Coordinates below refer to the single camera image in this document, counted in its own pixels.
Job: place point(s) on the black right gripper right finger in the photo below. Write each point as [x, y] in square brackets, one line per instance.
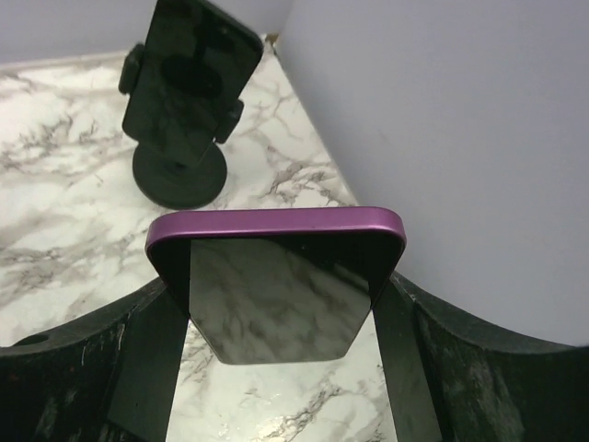
[454, 377]

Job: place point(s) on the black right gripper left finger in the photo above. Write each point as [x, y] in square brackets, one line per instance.
[109, 375]

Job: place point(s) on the purple phone with dark screen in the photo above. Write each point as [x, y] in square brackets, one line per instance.
[277, 286]

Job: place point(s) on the black clamp stand far right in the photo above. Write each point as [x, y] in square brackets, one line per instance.
[177, 163]

